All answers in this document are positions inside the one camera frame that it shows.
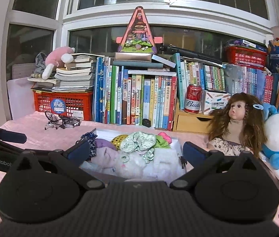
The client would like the pink scrunchie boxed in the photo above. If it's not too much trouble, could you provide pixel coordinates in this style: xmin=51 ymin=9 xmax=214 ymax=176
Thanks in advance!
xmin=158 ymin=133 xmax=172 ymax=144

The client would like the navy floral drawstring pouch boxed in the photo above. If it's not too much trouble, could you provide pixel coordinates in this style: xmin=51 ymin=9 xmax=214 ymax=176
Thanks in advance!
xmin=76 ymin=133 xmax=97 ymax=158

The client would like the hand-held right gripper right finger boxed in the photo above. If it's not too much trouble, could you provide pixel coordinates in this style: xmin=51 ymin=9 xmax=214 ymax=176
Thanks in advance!
xmin=170 ymin=141 xmax=263 ymax=190

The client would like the stack of flat books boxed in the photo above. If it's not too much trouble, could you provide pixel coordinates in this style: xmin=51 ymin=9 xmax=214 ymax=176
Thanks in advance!
xmin=28 ymin=53 xmax=105 ymax=92

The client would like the pink plush toy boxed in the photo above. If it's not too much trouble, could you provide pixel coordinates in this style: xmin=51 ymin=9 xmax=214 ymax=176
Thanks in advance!
xmin=42 ymin=46 xmax=76 ymax=80

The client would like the white board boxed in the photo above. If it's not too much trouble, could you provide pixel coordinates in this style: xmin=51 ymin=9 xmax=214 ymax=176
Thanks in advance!
xmin=7 ymin=79 xmax=35 ymax=120

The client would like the small red plastic basket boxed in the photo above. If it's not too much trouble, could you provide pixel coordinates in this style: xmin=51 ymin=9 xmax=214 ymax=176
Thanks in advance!
xmin=225 ymin=46 xmax=268 ymax=70

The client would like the white fluffy cloth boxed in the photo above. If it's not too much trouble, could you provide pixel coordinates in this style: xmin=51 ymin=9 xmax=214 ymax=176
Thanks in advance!
xmin=115 ymin=150 xmax=179 ymax=178

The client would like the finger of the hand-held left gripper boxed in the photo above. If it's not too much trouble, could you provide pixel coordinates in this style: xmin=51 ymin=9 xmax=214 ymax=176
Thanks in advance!
xmin=0 ymin=123 xmax=54 ymax=156

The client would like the gold sequin pouch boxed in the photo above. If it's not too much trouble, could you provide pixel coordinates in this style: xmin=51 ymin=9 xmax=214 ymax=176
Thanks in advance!
xmin=111 ymin=134 xmax=129 ymax=146

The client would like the row of red blue books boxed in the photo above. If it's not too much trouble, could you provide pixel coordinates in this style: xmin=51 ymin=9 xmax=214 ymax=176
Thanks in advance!
xmin=246 ymin=65 xmax=279 ymax=109

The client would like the miniature black bicycle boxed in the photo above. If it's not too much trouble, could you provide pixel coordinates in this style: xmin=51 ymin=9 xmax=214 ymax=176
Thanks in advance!
xmin=44 ymin=111 xmax=82 ymax=131

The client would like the pink triangular toy house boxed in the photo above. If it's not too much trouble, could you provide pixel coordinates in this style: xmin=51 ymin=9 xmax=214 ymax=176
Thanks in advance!
xmin=116 ymin=6 xmax=163 ymax=54

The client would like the purple fluffy sock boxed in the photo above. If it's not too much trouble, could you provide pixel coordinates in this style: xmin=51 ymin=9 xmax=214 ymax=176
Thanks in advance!
xmin=95 ymin=139 xmax=118 ymax=151

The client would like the red drink can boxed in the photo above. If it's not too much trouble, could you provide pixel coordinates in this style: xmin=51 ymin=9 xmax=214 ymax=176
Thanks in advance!
xmin=184 ymin=84 xmax=203 ymax=114

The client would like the small black clip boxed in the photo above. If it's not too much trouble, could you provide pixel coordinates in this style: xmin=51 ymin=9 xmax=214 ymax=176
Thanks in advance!
xmin=178 ymin=153 xmax=188 ymax=169

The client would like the large red plastic basket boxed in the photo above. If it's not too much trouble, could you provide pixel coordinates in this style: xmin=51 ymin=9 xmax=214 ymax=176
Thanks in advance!
xmin=33 ymin=90 xmax=94 ymax=121

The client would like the pink striped bedsheet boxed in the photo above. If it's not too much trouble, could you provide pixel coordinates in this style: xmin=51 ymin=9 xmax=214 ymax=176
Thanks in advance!
xmin=0 ymin=111 xmax=279 ymax=235

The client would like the black long tube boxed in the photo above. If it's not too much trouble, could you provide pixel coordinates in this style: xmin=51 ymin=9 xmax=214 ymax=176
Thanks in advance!
xmin=163 ymin=44 xmax=222 ymax=65

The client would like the row of colourful books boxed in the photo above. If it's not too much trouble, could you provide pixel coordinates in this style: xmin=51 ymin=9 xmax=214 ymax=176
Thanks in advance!
xmin=92 ymin=53 xmax=226 ymax=131

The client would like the grey plush toy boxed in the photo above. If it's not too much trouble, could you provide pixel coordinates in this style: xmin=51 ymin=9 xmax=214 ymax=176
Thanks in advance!
xmin=32 ymin=52 xmax=47 ymax=78

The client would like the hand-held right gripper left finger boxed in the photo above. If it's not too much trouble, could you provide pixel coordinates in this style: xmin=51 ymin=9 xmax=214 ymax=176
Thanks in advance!
xmin=11 ymin=139 xmax=105 ymax=190

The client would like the brown haired doll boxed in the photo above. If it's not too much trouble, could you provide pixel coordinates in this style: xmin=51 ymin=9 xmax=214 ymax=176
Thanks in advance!
xmin=208 ymin=92 xmax=265 ymax=159

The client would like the white window frame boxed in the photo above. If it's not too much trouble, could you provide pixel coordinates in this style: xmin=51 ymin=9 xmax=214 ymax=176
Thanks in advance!
xmin=6 ymin=0 xmax=279 ymax=119

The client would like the green scrunchie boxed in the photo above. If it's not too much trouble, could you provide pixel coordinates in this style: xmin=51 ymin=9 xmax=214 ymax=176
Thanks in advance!
xmin=154 ymin=138 xmax=171 ymax=149

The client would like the white pencil print box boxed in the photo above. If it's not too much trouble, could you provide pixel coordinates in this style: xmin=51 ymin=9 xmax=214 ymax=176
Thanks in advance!
xmin=202 ymin=89 xmax=232 ymax=115

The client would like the wooden drawer box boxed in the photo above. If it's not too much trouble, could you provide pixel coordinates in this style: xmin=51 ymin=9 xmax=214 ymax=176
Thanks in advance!
xmin=173 ymin=99 xmax=219 ymax=135

